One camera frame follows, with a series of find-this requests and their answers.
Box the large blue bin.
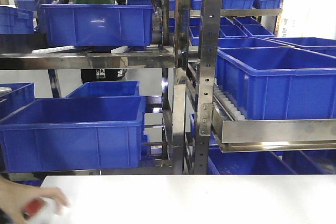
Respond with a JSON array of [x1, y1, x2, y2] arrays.
[[1, 96, 146, 173], [216, 47, 335, 120]]

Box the bare human hand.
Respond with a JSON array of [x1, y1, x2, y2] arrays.
[[1, 176, 70, 223]]

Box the blue bin behind lower left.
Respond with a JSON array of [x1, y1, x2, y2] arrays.
[[66, 81, 140, 98]]

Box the blue bin upper shelf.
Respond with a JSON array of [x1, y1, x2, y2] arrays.
[[40, 4, 154, 47]]

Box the large blue bin lower left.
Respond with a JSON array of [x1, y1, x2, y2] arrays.
[[1, 96, 146, 173]]

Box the large blue bin right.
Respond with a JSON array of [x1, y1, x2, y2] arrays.
[[216, 47, 335, 120]]

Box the red mushroom push button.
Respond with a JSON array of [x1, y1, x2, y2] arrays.
[[22, 198, 46, 220]]

